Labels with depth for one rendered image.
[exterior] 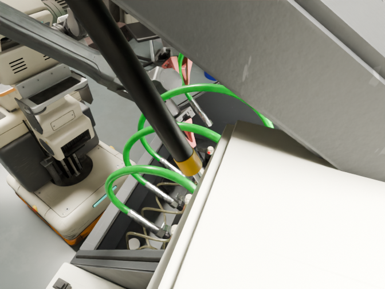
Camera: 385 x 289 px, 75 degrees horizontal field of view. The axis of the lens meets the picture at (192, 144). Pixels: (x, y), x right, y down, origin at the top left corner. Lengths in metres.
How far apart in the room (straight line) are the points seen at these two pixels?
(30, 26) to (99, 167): 1.31
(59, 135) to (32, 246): 0.92
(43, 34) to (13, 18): 0.05
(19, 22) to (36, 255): 1.58
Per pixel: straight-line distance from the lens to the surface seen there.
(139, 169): 0.41
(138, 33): 2.99
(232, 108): 0.97
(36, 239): 2.04
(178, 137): 0.19
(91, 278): 0.72
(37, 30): 0.63
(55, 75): 1.22
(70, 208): 1.71
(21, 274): 1.98
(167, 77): 0.60
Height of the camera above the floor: 1.63
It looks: 46 degrees down
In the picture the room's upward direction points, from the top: straight up
